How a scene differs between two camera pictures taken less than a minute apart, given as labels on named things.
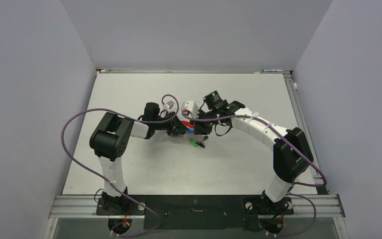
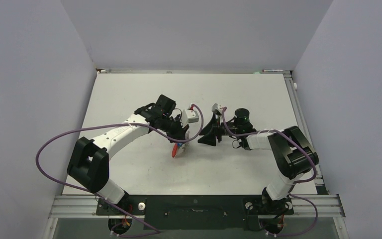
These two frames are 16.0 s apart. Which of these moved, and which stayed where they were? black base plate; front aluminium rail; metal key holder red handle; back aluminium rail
Moved: metal key holder red handle
Stayed: front aluminium rail; black base plate; back aluminium rail
